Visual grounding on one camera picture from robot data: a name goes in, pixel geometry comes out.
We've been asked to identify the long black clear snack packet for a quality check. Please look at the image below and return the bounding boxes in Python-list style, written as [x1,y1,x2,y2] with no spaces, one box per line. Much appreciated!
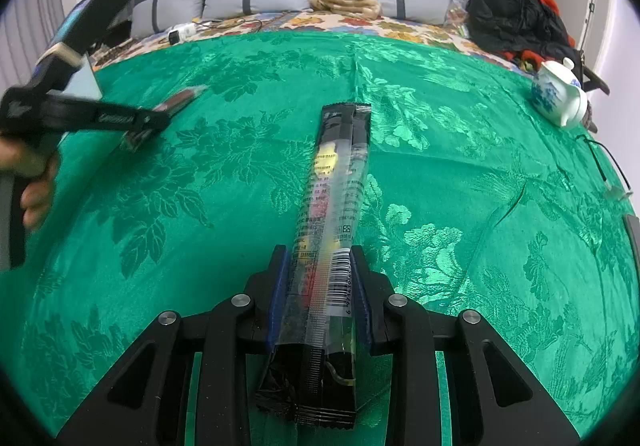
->
[255,103,373,429]

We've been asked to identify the white blue teapot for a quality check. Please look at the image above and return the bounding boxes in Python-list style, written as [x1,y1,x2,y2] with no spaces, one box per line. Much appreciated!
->
[531,57,588,128]

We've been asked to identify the dark brown snack bar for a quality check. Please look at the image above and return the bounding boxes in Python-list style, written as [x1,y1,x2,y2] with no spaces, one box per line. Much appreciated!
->
[120,85,210,152]

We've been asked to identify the black clothes pile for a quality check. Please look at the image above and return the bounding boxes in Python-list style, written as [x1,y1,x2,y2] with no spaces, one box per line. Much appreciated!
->
[465,0,576,60]

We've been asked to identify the floral bedsheet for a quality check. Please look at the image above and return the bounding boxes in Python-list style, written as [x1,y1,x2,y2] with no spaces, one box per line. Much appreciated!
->
[90,11,536,77]

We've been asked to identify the clear plastic bag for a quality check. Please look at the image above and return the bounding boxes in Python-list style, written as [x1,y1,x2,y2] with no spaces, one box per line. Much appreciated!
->
[445,1,471,34]

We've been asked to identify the person's left hand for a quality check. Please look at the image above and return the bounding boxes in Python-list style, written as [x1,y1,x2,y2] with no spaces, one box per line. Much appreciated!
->
[0,139,60,232]

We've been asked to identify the thin charger cable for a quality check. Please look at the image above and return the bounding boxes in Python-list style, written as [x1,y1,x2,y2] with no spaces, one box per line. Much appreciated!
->
[196,14,292,35]

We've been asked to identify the green patterned tablecloth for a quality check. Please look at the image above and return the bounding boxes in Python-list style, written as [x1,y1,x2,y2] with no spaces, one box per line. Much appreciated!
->
[15,29,640,446]

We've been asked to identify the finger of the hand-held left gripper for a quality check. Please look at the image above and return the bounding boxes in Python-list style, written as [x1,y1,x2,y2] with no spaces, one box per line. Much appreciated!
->
[45,95,172,134]

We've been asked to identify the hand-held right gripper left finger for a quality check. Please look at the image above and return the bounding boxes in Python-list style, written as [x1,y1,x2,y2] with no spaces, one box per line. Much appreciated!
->
[55,245,292,446]

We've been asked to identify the dark chair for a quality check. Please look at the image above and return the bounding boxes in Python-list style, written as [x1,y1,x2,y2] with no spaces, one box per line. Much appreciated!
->
[575,49,611,97]

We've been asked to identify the beige folded cloth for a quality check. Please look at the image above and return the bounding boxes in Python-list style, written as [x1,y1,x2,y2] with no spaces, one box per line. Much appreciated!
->
[307,0,382,20]

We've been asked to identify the black cable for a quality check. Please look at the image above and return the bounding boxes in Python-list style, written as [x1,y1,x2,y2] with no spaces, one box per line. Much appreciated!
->
[575,133,633,199]

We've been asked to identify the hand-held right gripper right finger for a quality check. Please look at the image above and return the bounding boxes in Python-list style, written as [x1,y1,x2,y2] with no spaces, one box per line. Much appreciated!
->
[349,245,583,446]

